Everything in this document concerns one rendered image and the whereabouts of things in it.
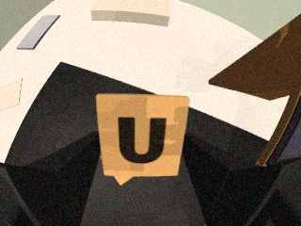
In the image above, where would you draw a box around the beige flat box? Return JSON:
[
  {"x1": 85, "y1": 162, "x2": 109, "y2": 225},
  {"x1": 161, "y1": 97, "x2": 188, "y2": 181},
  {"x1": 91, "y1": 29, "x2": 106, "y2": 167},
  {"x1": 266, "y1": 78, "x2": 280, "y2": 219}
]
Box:
[{"x1": 90, "y1": 0, "x2": 170, "y2": 26}]

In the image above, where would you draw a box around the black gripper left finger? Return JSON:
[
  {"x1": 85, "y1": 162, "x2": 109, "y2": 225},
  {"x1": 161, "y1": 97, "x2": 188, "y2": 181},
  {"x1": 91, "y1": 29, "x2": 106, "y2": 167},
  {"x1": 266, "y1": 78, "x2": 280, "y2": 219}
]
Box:
[{"x1": 0, "y1": 132, "x2": 102, "y2": 226}]

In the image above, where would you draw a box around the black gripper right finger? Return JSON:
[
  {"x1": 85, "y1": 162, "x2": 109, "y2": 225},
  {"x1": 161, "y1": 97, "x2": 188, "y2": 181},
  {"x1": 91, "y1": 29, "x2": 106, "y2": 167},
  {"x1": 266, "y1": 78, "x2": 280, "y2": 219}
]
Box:
[{"x1": 182, "y1": 132, "x2": 301, "y2": 226}]

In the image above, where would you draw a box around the grey rectangular block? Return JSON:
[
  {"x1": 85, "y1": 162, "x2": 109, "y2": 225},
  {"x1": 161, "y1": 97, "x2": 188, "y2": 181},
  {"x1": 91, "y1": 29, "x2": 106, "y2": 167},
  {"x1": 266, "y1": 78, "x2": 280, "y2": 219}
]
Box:
[{"x1": 16, "y1": 14, "x2": 60, "y2": 50}]

